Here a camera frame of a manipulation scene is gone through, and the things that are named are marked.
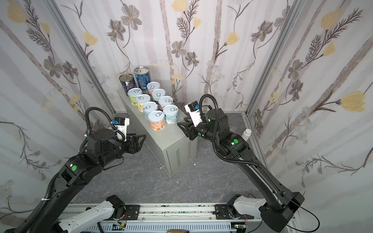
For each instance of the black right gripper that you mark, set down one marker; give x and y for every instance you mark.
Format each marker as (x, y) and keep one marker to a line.
(190, 129)

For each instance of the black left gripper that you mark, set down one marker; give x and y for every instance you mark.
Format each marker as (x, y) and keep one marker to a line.
(133, 142)

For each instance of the pink orange label can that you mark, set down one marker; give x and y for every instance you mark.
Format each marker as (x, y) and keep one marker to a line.
(165, 101)

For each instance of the teal label can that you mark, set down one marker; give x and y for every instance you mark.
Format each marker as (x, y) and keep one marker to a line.
(149, 107)

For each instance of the yellow label can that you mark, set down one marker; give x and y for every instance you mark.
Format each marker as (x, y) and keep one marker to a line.
(141, 100)

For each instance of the white brown label can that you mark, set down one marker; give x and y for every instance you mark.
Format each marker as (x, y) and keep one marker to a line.
(158, 93)

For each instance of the green label can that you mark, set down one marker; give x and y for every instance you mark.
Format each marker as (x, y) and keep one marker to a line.
(133, 93)

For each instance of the dark navy tall can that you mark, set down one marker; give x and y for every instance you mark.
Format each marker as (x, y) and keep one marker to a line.
(128, 82)

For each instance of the blue label tall can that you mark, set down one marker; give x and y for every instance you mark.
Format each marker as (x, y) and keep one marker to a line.
(143, 77)

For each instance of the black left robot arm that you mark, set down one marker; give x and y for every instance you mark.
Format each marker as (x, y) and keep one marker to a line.
(97, 151)

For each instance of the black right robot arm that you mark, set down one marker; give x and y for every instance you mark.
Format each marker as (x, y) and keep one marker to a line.
(279, 204)

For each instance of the grey metal cabinet counter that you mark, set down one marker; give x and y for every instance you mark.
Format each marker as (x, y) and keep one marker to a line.
(172, 149)

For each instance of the white plastic bottle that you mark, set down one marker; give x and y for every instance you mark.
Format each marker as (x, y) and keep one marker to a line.
(246, 134)

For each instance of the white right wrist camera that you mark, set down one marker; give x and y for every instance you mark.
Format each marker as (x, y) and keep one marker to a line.
(194, 112)

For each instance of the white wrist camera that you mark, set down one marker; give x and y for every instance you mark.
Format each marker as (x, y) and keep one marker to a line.
(121, 124)
(194, 112)

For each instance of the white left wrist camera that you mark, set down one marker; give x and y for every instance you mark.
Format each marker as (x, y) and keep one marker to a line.
(121, 124)

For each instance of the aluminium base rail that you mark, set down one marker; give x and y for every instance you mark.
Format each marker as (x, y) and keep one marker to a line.
(160, 218)

